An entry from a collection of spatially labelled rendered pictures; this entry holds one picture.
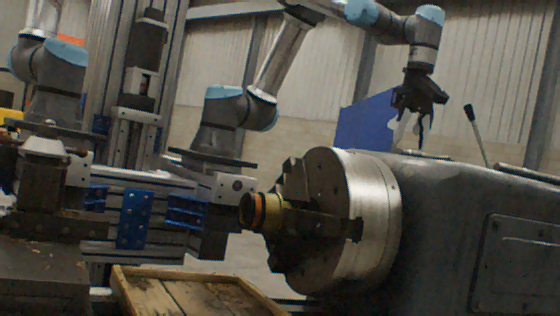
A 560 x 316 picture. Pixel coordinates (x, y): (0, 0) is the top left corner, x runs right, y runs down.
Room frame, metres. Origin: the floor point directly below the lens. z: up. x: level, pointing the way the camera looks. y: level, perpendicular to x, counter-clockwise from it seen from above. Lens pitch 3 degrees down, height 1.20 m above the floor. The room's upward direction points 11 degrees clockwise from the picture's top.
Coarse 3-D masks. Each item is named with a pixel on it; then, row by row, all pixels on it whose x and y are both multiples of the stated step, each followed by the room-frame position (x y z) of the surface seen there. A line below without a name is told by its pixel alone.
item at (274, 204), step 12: (252, 192) 1.04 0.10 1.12; (264, 192) 1.04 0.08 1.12; (276, 192) 1.05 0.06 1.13; (240, 204) 1.05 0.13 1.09; (252, 204) 1.00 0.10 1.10; (264, 204) 1.02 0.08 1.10; (276, 204) 1.02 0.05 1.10; (288, 204) 1.06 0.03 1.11; (240, 216) 1.05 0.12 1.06; (252, 216) 1.00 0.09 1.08; (264, 216) 1.01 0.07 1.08; (276, 216) 1.02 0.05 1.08; (252, 228) 1.02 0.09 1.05; (264, 228) 1.02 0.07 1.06; (276, 228) 1.03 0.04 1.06; (288, 228) 1.05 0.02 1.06
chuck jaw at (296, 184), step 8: (288, 160) 1.14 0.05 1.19; (296, 160) 1.14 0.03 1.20; (304, 160) 1.15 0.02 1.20; (288, 168) 1.13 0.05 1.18; (296, 168) 1.13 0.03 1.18; (304, 168) 1.14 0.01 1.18; (280, 176) 1.11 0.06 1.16; (288, 176) 1.10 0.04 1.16; (296, 176) 1.11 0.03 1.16; (304, 176) 1.13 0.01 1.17; (280, 184) 1.08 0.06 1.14; (288, 184) 1.09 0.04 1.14; (296, 184) 1.10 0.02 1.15; (304, 184) 1.11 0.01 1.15; (280, 192) 1.07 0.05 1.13; (288, 192) 1.08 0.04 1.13; (296, 192) 1.09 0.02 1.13; (304, 192) 1.10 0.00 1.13; (288, 200) 1.08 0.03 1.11; (296, 200) 1.09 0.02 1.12; (304, 200) 1.09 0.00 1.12; (312, 200) 1.11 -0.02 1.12; (296, 208) 1.12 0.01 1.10; (304, 208) 1.13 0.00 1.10; (312, 208) 1.14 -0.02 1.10
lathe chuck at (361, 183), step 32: (320, 160) 1.10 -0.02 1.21; (352, 160) 1.05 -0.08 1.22; (320, 192) 1.08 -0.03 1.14; (352, 192) 0.98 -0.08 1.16; (384, 192) 1.02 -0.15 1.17; (384, 224) 1.00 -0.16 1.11; (320, 256) 1.03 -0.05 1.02; (352, 256) 0.98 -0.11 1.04; (320, 288) 1.01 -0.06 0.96; (352, 288) 1.03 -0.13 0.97
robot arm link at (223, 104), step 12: (204, 96) 1.70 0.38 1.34; (216, 96) 1.67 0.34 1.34; (228, 96) 1.67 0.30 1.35; (240, 96) 1.71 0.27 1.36; (204, 108) 1.69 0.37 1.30; (216, 108) 1.66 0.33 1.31; (228, 108) 1.67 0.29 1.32; (240, 108) 1.71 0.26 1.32; (204, 120) 1.68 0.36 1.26; (216, 120) 1.66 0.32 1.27; (228, 120) 1.68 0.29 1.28; (240, 120) 1.73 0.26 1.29
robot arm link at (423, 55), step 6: (414, 48) 1.35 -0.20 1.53; (420, 48) 1.34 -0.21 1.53; (426, 48) 1.34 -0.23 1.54; (432, 48) 1.34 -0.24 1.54; (408, 54) 1.37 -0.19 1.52; (414, 54) 1.35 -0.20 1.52; (420, 54) 1.34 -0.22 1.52; (426, 54) 1.34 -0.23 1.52; (432, 54) 1.34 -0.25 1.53; (408, 60) 1.36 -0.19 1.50; (414, 60) 1.35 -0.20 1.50; (420, 60) 1.34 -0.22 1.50; (426, 60) 1.34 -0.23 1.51; (432, 60) 1.34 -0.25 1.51; (432, 66) 1.36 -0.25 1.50
